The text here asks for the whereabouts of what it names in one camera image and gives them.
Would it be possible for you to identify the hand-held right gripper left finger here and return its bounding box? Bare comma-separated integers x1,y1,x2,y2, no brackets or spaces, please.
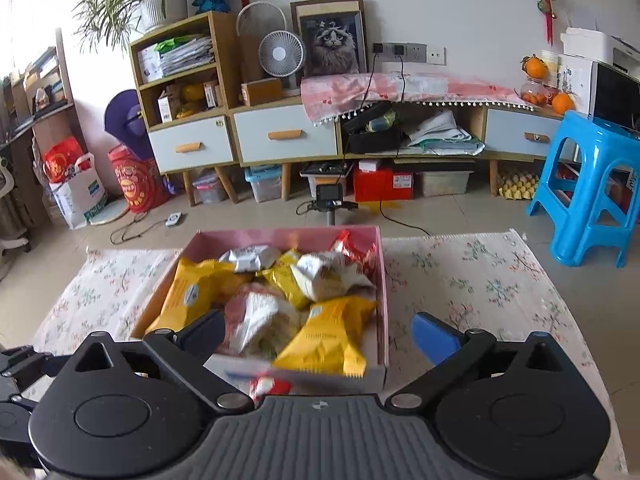
60,309,255,412

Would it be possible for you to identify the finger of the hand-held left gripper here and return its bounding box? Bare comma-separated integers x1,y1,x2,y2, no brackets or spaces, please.
0,345,66,404

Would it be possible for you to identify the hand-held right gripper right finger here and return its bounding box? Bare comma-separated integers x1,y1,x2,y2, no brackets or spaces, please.
382,311,571,409

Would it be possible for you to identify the yellow-orange snack packet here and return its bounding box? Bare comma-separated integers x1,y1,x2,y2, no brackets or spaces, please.
272,296,378,377
145,257,253,336

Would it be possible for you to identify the red and white candy packet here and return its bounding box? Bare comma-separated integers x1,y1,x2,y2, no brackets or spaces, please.
248,375,293,408
222,282,303,358
331,230,377,278

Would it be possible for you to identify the white snack packet dark print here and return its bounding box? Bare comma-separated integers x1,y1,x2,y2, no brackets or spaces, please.
219,244,282,273
291,252,376,303

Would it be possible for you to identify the yellow snack packet red label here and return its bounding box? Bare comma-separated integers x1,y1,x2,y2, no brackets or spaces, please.
256,249,313,311

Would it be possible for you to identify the pink cardboard box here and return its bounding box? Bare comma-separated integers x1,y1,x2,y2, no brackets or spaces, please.
129,225,391,395

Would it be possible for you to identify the small clear storage box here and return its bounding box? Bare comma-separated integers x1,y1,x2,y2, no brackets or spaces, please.
192,170,228,204

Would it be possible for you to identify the long clear storage box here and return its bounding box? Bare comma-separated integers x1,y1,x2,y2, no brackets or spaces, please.
415,170,475,197

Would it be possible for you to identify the blue-lidded clear storage box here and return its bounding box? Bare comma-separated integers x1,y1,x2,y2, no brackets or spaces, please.
245,166,283,203

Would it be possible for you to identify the red round drum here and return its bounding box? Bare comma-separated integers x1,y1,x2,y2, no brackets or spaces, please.
108,144,171,213

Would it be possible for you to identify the red storage box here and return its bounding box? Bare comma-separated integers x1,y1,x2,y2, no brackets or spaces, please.
353,160,415,202

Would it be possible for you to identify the white shopping bag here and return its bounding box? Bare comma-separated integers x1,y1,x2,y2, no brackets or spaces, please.
49,152,108,230

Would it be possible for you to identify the yellow egg tray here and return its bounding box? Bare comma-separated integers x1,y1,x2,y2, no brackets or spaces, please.
497,170,540,198

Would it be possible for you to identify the tall wooden shelf cabinet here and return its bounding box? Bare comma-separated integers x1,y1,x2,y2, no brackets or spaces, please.
129,11,241,207

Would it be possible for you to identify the clear box with black items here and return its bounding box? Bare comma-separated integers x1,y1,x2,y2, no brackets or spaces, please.
300,162,348,192

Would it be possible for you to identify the pile of white papers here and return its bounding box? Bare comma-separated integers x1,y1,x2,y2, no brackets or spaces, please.
402,110,486,156

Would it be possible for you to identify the red gift bag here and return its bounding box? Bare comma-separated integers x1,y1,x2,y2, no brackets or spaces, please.
44,137,86,183

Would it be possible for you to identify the low wooden drawer cabinet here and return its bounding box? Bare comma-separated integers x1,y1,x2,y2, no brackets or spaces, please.
229,95,568,201

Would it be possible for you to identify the black bag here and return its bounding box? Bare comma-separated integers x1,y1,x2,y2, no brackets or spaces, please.
342,102,406,155

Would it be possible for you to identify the purple plush toy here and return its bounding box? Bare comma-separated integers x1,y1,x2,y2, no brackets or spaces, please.
104,89,156,161

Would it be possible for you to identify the wooden bookshelf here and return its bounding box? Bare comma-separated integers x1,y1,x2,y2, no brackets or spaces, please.
0,27,76,241

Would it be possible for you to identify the brown cardboard box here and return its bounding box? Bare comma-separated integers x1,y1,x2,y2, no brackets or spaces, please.
241,78,285,107

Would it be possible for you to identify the pink tasselled cloth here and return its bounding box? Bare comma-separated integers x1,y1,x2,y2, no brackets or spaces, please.
300,71,533,125

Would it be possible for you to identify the blue plastic stool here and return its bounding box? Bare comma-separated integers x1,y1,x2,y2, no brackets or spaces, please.
526,110,640,268

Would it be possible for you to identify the glass jar of oranges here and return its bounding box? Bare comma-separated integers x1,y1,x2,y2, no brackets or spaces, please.
520,77,551,106

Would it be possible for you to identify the stack of papers in cabinet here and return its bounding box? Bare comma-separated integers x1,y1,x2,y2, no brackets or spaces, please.
137,35,216,81

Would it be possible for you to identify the small white desk fan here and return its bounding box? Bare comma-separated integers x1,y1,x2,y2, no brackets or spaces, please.
258,30,306,96

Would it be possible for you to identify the white printed carton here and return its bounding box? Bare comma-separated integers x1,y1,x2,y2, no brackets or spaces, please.
542,50,593,103

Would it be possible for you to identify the framed cat picture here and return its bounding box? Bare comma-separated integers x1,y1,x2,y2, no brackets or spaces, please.
291,0,368,78

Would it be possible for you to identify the potted green plant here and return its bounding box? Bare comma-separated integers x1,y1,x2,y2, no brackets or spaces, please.
72,0,211,53

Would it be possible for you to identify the white printer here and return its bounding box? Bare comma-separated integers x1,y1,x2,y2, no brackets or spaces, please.
560,27,640,63

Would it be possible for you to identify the red hanging ornament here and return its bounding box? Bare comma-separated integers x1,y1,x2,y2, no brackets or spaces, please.
532,0,557,43

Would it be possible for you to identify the black floor cable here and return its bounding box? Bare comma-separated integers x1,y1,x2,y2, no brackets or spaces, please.
110,210,151,246

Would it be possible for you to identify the white round base plate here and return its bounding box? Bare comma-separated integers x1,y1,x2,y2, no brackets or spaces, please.
85,199,132,226

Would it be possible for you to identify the black camera on stand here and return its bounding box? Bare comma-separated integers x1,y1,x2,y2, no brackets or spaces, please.
307,183,358,226

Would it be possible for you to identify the black power cable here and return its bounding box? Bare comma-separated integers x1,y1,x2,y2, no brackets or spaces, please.
360,52,407,106

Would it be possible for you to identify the double wall socket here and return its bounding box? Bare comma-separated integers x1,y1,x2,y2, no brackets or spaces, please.
372,42,427,63

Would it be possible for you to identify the white wire fan guard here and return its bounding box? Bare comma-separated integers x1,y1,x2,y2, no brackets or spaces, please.
236,1,291,83

